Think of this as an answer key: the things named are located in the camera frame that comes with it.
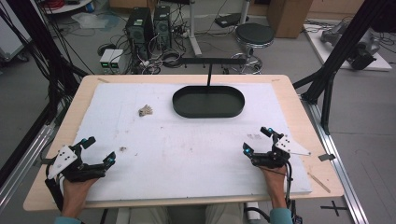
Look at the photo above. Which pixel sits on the black round stool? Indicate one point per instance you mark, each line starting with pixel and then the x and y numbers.
pixel 254 34

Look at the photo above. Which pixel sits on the black tape cross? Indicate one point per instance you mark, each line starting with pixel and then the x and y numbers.
pixel 334 207

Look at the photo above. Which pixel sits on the aluminium rail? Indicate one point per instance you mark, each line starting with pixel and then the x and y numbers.
pixel 336 161
pixel 21 161

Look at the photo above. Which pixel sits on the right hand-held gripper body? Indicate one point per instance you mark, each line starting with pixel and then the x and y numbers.
pixel 274 157

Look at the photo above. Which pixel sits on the grey tape piece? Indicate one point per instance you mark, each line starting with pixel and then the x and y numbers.
pixel 327 157

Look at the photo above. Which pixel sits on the slim black computer tower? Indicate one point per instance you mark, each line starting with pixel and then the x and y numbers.
pixel 162 26

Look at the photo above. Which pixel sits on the white power supply unit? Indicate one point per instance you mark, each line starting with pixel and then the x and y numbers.
pixel 106 59
pixel 116 59

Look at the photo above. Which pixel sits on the white desk leg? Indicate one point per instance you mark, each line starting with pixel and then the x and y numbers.
pixel 194 31

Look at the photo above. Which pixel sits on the black oval tray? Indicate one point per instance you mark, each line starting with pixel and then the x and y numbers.
pixel 208 104

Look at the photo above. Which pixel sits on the white foam board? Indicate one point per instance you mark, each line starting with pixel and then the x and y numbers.
pixel 186 155

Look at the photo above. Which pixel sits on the large black computer tower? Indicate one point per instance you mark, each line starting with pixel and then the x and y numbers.
pixel 139 31

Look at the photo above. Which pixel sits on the black T-shaped stand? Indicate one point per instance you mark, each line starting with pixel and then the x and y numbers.
pixel 209 61

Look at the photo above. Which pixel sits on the flat black device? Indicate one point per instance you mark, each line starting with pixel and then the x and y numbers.
pixel 230 20

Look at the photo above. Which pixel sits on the white round table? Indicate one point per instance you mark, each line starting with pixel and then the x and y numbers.
pixel 68 5

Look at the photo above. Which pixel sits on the clear plastic bag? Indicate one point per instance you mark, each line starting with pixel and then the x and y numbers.
pixel 88 20

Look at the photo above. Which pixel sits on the person's left hand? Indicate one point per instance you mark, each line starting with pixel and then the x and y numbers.
pixel 74 196

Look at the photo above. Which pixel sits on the light wooden table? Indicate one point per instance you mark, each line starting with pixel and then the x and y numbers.
pixel 317 124

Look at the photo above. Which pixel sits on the person's right hand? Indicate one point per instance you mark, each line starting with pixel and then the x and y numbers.
pixel 275 183

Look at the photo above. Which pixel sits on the white board with robot parts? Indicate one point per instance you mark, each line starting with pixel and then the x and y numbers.
pixel 370 59

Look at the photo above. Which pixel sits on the thin wooden stick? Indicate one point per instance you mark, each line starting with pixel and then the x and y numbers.
pixel 319 183

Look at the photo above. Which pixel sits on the white power strip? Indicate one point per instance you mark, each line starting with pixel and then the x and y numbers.
pixel 252 210

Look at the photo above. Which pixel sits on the small beige object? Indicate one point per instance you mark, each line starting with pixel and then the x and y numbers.
pixel 145 110

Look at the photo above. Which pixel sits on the brown wooden cabinet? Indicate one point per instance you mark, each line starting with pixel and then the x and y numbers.
pixel 288 17

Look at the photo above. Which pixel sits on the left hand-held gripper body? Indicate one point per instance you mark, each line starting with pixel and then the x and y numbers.
pixel 81 174

